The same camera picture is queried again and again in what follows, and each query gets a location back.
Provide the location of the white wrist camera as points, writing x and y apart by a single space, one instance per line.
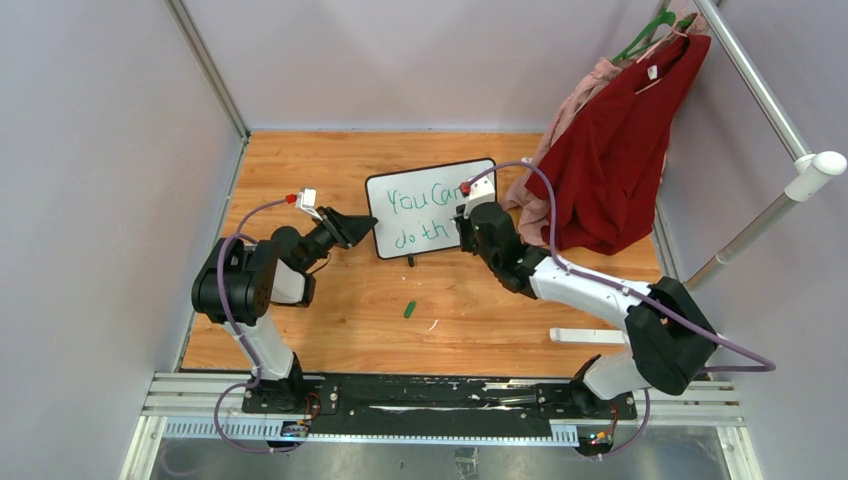
306 202
480 191

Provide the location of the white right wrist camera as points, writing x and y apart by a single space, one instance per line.
480 191

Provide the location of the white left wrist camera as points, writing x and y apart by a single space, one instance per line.
306 202

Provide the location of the red shirt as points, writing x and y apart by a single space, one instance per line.
603 174

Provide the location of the green marker cap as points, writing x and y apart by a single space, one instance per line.
409 309

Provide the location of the white whiteboard black frame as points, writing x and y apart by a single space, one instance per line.
414 208

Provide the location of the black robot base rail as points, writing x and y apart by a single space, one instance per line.
423 410

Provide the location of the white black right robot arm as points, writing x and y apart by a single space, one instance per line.
667 342

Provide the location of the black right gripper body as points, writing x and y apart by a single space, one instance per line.
468 236

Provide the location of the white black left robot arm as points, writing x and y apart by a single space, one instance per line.
242 278

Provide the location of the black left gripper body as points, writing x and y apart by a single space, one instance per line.
317 238

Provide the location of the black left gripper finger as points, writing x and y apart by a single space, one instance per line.
347 227
347 238

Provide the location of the metal clothes rack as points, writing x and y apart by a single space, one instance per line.
769 271

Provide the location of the green clothes hanger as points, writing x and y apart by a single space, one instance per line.
644 42

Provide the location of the pink garment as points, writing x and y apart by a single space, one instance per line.
534 210

